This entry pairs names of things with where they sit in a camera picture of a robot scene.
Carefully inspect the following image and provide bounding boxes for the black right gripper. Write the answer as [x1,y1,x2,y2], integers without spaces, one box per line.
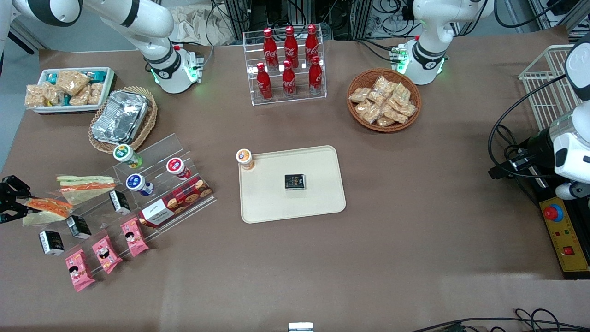
[0,175,31,225]

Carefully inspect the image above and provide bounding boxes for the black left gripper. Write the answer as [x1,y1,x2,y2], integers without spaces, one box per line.
[488,128,555,180]

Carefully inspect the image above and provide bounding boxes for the plastic triangle sandwich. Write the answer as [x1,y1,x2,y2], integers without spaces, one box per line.
[56,174,117,205]
[22,197,73,227]

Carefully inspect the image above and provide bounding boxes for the cream plastic tray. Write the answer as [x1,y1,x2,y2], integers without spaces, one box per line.
[238,145,347,224]

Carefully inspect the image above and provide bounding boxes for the yellow emergency stop box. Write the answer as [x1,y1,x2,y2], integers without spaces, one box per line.
[539,196,590,279]

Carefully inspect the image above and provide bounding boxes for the pink snack pack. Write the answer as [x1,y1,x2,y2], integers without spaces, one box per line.
[65,249,96,292]
[92,235,123,274]
[121,218,150,257]

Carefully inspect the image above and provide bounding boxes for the green capped small bottle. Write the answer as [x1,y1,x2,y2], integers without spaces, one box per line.
[113,144,143,169]

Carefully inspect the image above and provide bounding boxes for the blue capped small bottle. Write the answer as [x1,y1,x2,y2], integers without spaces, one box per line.
[126,174,154,196]

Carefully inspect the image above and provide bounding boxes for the silver foil container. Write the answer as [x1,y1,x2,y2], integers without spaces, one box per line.
[91,90,149,144]

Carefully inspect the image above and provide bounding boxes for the round brown wicker basket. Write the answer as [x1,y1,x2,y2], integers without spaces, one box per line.
[347,68,422,133]

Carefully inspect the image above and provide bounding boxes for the white rectangular bin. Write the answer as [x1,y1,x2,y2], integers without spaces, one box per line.
[25,67,116,114]

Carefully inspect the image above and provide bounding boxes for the clear acrylic stepped shelf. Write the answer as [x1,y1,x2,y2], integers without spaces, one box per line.
[35,134,217,279]

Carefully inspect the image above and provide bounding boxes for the oval light wicker basket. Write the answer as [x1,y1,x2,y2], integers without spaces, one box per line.
[88,86,158,154]

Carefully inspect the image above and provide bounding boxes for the red tartan cookie box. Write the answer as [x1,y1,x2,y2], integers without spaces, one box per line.
[138,175,212,228]

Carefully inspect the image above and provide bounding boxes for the red capped small bottle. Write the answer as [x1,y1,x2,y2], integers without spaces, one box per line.
[166,158,192,180]

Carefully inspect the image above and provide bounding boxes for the orange capped small bottle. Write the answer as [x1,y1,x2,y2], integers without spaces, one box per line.
[236,148,255,171]

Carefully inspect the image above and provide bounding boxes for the red cola bottle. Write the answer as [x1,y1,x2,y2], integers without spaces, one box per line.
[256,63,273,101]
[263,28,278,71]
[305,24,319,65]
[282,60,297,97]
[284,26,299,69]
[308,56,323,94]

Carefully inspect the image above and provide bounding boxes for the clear acrylic bottle rack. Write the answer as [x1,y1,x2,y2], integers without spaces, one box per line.
[243,29,327,107]

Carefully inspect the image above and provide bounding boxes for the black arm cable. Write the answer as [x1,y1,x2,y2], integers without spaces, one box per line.
[488,74,568,180]

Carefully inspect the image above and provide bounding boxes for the white wire basket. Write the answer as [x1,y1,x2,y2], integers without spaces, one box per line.
[519,44,577,132]

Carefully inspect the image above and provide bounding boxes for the black floor cables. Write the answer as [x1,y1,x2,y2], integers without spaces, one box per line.
[410,308,590,332]

